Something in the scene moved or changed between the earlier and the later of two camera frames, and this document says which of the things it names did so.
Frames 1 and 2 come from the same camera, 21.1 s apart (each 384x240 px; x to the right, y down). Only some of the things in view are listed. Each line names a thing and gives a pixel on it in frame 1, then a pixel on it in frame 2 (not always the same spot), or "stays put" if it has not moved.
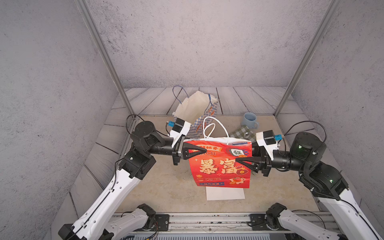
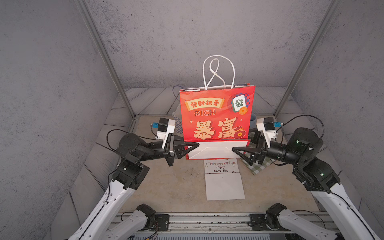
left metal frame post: x=88 y=18 stays put
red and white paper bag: x=217 y=166 to x=217 y=118
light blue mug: x=249 y=120 stays put
